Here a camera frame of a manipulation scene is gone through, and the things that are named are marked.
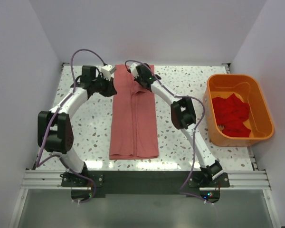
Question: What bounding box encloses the pink t shirt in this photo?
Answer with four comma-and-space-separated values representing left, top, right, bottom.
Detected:
109, 65, 159, 160

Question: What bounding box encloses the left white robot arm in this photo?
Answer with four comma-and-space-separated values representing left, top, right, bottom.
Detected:
36, 65, 117, 176

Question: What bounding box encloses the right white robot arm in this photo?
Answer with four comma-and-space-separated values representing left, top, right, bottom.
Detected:
128, 61, 223, 182

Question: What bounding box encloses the red t shirt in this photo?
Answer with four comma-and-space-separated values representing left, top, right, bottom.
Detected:
212, 94, 251, 138

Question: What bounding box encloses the orange plastic bin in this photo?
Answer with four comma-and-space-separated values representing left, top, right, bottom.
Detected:
203, 74, 274, 147

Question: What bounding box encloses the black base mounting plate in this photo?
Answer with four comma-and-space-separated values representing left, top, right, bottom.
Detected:
60, 171, 230, 202

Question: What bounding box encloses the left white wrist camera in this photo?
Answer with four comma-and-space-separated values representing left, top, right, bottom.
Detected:
101, 65, 116, 81

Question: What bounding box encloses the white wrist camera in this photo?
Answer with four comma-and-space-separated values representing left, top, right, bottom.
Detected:
101, 65, 116, 81
129, 63, 139, 78

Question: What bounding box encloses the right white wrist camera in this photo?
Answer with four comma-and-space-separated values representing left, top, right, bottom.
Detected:
129, 63, 139, 78

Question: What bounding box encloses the aluminium rail frame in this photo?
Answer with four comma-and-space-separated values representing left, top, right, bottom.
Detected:
8, 62, 283, 228

